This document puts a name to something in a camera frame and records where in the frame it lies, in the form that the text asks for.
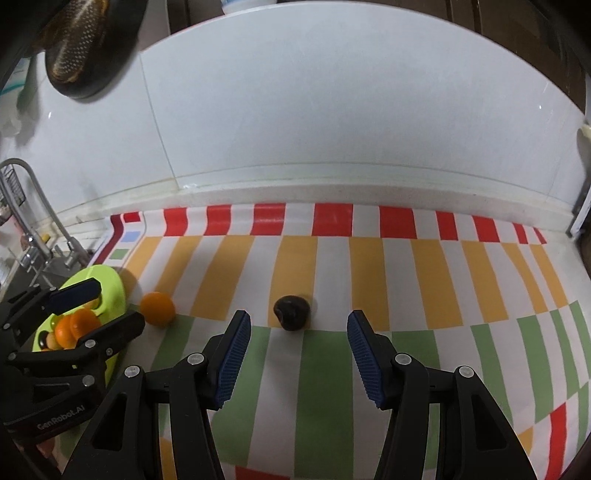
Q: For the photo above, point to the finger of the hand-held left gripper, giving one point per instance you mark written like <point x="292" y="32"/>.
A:
<point x="76" y="294"/>
<point x="115" y="330"/>

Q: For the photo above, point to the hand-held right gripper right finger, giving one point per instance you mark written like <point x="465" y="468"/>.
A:
<point x="364" y="359"/>

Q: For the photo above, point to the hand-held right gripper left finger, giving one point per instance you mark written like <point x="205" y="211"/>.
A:
<point x="233" y="356"/>

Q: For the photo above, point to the green plastic plate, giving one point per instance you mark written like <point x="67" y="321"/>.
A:
<point x="111" y="286"/>

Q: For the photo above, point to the large orange mandarin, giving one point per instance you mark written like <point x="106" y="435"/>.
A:
<point x="62" y="333"/>

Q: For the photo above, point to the large dark purple fruit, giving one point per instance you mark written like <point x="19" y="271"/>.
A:
<point x="42" y="342"/>

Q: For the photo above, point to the small dark purple fruit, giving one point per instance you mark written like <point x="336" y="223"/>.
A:
<point x="292" y="312"/>

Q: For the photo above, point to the small orange mandarin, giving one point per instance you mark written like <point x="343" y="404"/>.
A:
<point x="157" y="308"/>

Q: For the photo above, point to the striped colourful cloth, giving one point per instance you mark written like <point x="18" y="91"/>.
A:
<point x="318" y="392"/>

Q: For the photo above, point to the steel faucet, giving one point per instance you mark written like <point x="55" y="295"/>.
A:
<point x="44" y="203"/>

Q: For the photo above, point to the black hanging colander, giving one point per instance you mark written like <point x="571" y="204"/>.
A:
<point x="81" y="41"/>

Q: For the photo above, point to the dark wooden cabinet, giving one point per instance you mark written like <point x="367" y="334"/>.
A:
<point x="369" y="14"/>

